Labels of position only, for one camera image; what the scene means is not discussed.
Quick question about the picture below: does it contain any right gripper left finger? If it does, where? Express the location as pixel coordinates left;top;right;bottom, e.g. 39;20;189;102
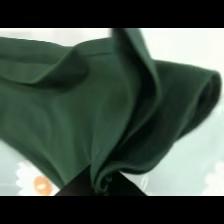
54;165;96;197

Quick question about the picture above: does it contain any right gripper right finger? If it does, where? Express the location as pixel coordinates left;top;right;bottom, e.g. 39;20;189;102
101;172;148;197

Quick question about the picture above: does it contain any green shirt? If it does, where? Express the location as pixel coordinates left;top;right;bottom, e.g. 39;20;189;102
0;28;223;196

